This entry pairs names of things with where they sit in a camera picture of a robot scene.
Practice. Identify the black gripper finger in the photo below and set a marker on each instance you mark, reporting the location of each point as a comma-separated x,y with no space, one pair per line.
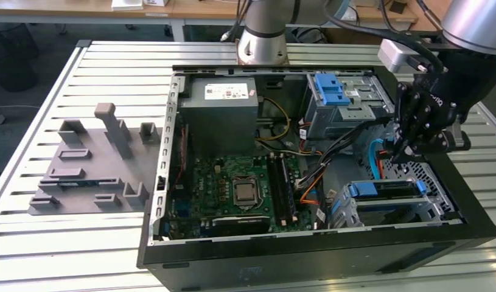
428,137
404,103

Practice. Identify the hard disk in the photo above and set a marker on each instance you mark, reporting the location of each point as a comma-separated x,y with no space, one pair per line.
363,190

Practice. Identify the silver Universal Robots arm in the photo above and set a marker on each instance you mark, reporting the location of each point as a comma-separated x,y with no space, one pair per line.
264,45

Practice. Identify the silver disk bay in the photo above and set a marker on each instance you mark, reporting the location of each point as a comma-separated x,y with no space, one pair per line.
393,203

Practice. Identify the blue plastic drive latch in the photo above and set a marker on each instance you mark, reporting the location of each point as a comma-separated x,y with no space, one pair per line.
328,91

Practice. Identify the grey optical drive cage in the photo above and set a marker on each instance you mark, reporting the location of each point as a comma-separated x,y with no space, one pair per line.
324,121

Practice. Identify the small black desk device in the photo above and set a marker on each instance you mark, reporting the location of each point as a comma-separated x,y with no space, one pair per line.
396,6

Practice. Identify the dark bag under desk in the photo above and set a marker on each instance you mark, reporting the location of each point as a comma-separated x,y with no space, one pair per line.
305,35

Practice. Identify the black empty RAM slot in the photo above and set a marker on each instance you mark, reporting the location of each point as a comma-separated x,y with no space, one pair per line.
276,188

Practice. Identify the black CPU socket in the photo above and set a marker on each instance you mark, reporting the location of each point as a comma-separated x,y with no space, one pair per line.
247,179

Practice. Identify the grey power supply unit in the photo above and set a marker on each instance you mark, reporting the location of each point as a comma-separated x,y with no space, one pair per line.
219,127

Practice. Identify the silver CPU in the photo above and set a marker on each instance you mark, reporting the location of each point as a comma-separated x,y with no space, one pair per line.
245,193

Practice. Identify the green motherboard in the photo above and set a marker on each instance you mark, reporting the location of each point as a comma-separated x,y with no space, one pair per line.
219,170

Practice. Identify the black graphics card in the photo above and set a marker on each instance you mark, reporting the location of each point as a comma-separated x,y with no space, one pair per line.
239,226

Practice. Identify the black open PC case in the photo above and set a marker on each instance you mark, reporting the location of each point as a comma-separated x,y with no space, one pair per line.
272,261

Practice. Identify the white box with print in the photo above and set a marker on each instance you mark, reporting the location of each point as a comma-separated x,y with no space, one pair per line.
153,2

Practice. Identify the plain white box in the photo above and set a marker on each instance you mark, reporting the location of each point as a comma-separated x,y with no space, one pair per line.
125,4

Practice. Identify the grey parts rack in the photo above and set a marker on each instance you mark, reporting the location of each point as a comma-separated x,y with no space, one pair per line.
105,170

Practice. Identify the silver side wrist camera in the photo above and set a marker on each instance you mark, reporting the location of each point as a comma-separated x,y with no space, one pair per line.
460,137

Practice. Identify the wooden desk white frame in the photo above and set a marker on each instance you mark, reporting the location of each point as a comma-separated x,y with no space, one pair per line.
68,9

